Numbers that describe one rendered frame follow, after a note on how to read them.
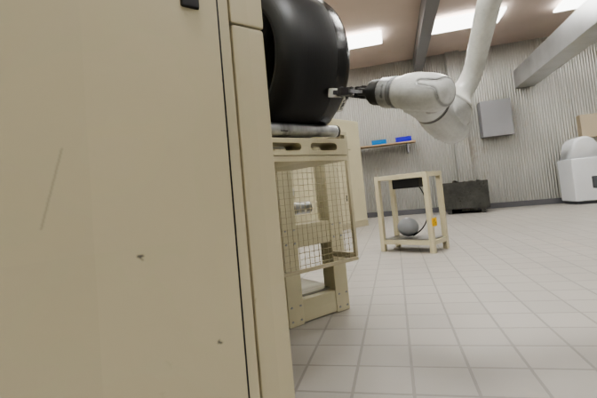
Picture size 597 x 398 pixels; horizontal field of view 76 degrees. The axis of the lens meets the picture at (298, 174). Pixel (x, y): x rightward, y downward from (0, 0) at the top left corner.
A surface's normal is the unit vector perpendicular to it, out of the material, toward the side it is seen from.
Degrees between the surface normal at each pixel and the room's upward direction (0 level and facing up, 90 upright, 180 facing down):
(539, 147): 90
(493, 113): 90
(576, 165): 90
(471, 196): 90
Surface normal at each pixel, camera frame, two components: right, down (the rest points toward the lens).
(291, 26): -0.12, -0.16
